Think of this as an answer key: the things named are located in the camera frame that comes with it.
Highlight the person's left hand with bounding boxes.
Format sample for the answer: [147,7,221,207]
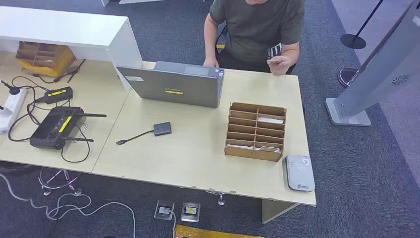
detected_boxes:
[267,55,296,77]

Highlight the person's right hand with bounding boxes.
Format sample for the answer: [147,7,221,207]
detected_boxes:
[203,56,220,68]

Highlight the person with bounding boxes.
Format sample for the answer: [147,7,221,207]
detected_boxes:
[202,0,306,77]

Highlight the wooden card organizer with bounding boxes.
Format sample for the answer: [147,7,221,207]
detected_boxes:
[224,102,287,163]

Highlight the grey card reader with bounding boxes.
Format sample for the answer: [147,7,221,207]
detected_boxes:
[284,154,316,193]

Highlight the grey laptop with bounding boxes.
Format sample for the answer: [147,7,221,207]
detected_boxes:
[116,60,225,109]

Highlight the round stanchion base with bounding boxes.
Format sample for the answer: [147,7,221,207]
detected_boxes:
[338,67,360,88]

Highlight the black stanchion with pole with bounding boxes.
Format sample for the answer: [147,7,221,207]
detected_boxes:
[340,0,384,50]

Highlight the black USB adapter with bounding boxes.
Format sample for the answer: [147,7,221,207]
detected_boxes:
[115,121,172,146]

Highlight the grey kiosk stand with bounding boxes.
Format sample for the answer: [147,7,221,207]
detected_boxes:
[324,0,420,127]

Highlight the beige desk leg panel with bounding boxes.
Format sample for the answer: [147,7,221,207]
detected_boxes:
[262,199,299,224]

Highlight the white desk shelf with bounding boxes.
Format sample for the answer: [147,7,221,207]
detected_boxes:
[0,5,144,93]

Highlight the metal floor socket yellow label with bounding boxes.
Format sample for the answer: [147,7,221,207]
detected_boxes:
[180,202,201,223]

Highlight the black power adapter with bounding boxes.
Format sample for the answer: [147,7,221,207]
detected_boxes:
[43,86,73,105]

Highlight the wooden organizer with yellow wrap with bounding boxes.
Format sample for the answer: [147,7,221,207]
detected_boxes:
[15,41,77,78]

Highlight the black remote controller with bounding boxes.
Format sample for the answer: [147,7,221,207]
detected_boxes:
[29,106,107,150]

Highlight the yellow package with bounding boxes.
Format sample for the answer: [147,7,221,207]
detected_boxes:
[174,224,263,238]

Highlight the chrome chair base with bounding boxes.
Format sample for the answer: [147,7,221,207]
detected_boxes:
[38,167,83,197]

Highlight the black plug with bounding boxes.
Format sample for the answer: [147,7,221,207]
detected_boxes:
[0,80,21,96]

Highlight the white power strip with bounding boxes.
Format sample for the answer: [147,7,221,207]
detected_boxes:
[0,87,29,135]

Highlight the black cable with clip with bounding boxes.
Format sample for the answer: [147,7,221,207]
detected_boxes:
[33,59,86,83]

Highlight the white floor cable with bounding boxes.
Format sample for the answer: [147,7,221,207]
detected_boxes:
[0,172,137,238]

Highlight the black power cable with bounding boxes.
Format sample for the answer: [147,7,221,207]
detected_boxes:
[8,76,91,164]

